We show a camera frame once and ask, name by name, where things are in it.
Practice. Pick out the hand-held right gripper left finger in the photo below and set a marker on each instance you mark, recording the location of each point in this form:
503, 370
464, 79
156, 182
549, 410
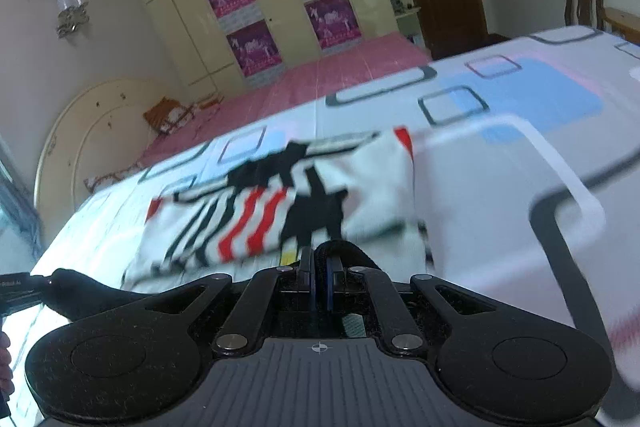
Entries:
310, 279

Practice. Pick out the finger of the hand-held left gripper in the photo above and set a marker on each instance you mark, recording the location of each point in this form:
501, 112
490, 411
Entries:
45, 289

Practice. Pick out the dark shelf ornament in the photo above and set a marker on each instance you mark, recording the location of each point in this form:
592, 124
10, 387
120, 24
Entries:
398, 3

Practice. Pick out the printed blanket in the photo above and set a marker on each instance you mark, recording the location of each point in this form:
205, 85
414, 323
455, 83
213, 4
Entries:
500, 187

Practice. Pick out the orange patterned pillow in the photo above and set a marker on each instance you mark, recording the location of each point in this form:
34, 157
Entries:
167, 117

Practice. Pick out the white brown printed pillow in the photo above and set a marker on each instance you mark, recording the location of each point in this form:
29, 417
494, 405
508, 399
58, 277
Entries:
112, 177

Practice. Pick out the person's left hand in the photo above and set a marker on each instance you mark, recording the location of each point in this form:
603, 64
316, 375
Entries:
4, 362

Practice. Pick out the silver wall lamp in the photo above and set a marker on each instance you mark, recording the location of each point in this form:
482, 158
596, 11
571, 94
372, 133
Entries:
72, 14

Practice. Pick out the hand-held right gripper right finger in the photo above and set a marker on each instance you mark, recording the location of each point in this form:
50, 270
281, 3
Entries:
330, 282

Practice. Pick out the blue curtain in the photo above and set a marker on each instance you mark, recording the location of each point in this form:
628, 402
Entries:
20, 207

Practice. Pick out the cream round headboard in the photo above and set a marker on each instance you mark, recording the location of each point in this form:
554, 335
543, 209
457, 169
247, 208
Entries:
75, 142

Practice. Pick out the striped knit sweater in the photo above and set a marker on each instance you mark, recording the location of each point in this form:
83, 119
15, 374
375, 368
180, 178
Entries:
370, 187

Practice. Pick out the wooden bed frame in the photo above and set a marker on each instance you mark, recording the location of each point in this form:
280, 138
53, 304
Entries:
622, 24

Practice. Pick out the pink bed sheet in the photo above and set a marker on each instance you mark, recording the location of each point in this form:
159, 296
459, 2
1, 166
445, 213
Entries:
325, 77

